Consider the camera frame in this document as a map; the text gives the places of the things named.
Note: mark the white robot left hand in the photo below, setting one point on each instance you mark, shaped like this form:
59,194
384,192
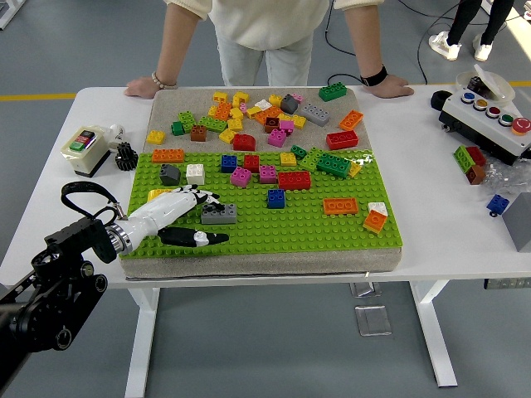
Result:
162,209

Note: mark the person's right hand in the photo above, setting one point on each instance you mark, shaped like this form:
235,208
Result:
143,87

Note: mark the person's left hand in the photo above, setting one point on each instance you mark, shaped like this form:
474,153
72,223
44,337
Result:
390,87

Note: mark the yellow arched brick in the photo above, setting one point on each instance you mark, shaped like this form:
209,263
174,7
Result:
155,195

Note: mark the dark grey sloped brick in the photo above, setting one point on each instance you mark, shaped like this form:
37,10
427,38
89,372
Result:
289,104
170,175

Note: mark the light grey eight-stud brick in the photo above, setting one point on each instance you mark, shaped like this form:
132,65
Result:
315,114
226,215

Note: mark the red eight-stud brick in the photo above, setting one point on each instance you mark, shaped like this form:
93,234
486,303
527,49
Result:
342,140
295,181

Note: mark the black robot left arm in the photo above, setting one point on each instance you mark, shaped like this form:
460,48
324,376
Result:
58,265

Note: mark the person's left forearm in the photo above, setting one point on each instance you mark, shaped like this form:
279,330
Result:
363,41

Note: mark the person's right forearm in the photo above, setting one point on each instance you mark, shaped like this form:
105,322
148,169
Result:
172,45

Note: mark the white four-stud brick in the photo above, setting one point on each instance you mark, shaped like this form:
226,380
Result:
195,175

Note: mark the yellow four-stud brick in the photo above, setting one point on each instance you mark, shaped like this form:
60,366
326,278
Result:
155,137
288,160

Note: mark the dark green toy brick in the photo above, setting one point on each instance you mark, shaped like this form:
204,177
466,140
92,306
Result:
177,128

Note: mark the orange eight-stud brick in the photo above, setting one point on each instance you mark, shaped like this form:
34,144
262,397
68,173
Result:
223,111
340,206
168,155

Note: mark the dark green eight-stud brick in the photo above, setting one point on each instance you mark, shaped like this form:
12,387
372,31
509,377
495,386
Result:
335,165
333,92

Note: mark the brown four-stud brick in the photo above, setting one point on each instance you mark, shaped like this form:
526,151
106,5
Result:
198,133

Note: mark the yellow toy brick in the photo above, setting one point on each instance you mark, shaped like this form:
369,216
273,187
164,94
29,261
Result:
220,97
212,110
253,112
275,100
227,135
236,113
298,121
239,98
235,124

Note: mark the light green eight-stud brick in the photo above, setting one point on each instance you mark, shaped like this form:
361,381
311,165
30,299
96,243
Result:
212,124
310,160

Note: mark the blue four-stud brick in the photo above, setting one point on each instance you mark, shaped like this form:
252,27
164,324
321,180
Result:
229,164
276,199

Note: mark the pink four-stud brick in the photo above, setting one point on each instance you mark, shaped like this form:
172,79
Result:
277,138
269,175
241,177

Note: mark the small yellow brick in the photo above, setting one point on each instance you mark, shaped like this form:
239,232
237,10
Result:
356,170

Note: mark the small pink brick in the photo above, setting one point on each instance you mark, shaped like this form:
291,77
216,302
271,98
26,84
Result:
298,97
243,107

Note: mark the red four-stud brick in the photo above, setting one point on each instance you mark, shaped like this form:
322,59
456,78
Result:
252,163

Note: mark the red arched brick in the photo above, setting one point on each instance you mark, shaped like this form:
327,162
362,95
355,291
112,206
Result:
244,142

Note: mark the red toy brick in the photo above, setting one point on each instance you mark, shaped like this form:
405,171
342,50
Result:
477,154

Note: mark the pink toy brick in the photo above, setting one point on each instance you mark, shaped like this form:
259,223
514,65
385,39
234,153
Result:
286,125

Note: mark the dark green four-stud brick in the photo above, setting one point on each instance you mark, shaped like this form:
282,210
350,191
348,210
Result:
298,151

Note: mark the white toy brick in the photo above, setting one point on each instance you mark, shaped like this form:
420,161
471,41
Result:
378,208
263,104

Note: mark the orange toy brick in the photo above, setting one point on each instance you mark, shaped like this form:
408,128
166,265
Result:
269,113

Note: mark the brown toy brick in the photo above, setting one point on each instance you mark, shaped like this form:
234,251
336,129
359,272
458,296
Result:
272,124
476,175

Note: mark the green studded baseplate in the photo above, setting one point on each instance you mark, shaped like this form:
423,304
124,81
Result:
290,236

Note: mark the orange and yellow brick stack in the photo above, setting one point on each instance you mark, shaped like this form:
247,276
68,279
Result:
374,221

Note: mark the black wristwatch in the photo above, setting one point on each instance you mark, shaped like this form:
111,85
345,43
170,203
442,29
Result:
373,76

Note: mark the black tape roll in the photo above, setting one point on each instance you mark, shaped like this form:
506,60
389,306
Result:
439,99

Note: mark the black gear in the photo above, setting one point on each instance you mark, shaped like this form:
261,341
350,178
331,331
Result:
125,155

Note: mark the person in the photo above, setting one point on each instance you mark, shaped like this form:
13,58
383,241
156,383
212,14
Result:
265,25
464,20

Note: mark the white push-button control box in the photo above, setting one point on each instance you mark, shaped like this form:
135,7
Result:
485,124

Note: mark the white table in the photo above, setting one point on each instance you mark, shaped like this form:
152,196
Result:
415,186

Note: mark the clear plastic container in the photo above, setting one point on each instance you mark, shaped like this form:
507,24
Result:
495,85

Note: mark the grey-brown foam mat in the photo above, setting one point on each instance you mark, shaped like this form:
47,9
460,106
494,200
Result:
257,263

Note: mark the crumpled clear plastic bag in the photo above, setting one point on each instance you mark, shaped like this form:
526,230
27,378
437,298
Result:
504,178

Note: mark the table control panel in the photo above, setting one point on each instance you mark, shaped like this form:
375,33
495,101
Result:
507,283

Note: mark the cream switch box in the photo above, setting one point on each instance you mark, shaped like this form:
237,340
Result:
85,147

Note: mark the white furniture frame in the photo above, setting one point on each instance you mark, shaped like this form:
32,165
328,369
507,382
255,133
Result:
8,12

